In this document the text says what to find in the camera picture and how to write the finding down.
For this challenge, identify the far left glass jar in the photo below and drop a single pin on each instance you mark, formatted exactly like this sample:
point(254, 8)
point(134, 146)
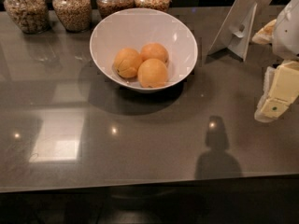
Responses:
point(31, 16)

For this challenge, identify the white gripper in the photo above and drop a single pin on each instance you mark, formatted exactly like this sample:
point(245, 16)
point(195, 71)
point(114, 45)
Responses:
point(287, 36)

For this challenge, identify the orange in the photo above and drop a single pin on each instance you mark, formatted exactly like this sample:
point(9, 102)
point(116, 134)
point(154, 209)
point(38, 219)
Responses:
point(127, 62)
point(152, 73)
point(154, 53)

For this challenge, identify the white standing card holder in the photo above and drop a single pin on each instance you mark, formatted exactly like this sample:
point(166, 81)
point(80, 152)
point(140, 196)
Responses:
point(235, 32)

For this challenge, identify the white ceramic bowl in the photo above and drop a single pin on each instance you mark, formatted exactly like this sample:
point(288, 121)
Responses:
point(136, 27)

